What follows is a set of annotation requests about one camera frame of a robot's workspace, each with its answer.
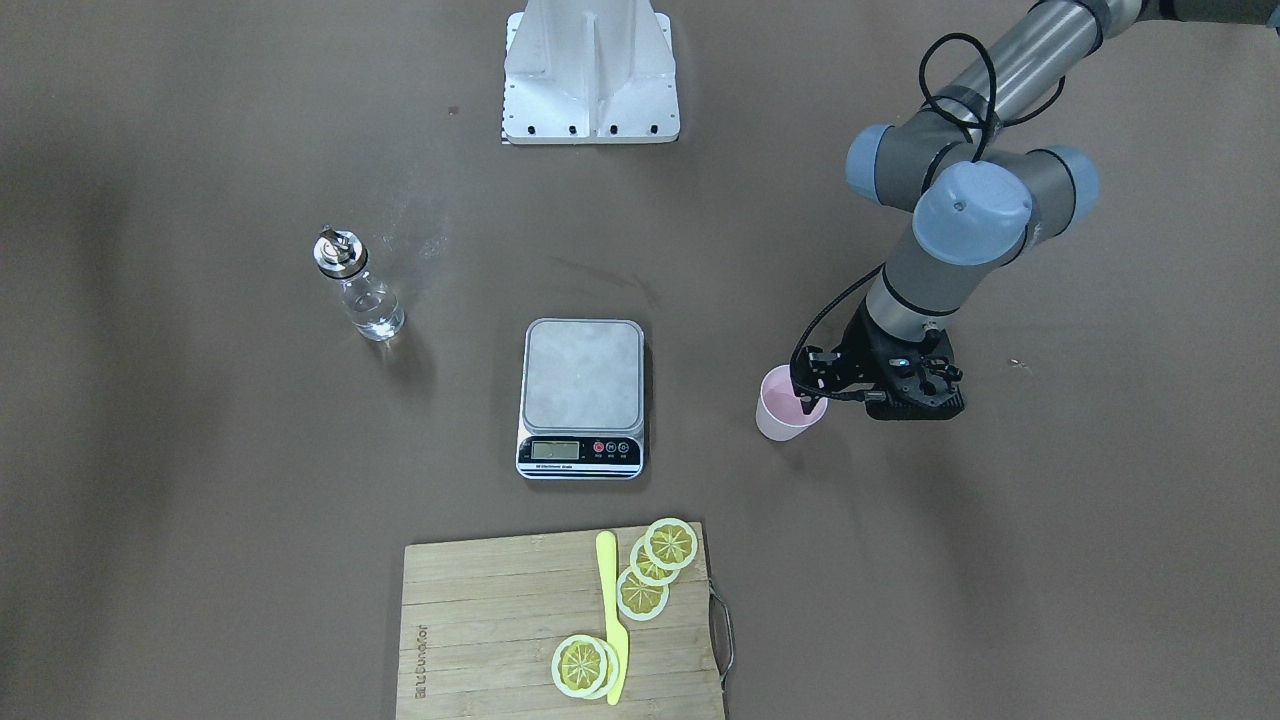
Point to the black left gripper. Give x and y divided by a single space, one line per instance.
858 352

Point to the pink plastic cup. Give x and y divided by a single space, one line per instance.
779 413

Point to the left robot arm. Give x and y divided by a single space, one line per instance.
973 208

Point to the digital kitchen scale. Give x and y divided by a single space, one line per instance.
582 413

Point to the glass sauce bottle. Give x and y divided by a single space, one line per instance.
371 305

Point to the lemon slice top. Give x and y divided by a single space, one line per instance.
671 543

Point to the lemon slice middle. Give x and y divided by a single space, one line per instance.
646 570

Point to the yellow plastic knife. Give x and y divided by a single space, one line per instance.
616 635

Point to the lemon slice lower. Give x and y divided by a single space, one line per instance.
637 600

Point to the lemon slice under pair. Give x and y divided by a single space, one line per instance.
612 669

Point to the lemon slice front pair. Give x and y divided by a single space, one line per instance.
577 667

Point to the bamboo cutting board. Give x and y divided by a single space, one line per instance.
481 620

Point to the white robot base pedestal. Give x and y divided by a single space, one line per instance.
579 72

